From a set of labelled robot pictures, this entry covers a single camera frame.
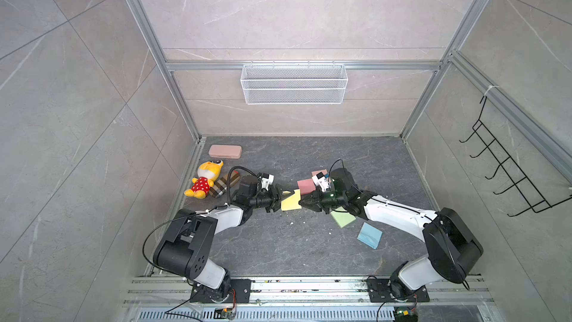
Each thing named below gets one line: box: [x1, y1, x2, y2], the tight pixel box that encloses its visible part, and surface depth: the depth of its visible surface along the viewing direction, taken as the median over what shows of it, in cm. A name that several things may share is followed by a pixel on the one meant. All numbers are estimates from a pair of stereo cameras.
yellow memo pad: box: [280, 188, 303, 211], surface depth 83 cm
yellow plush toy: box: [183, 159, 225, 200], surface depth 98 cm
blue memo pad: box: [356, 222, 383, 250], surface depth 87 cm
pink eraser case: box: [208, 144, 243, 160], surface depth 114 cm
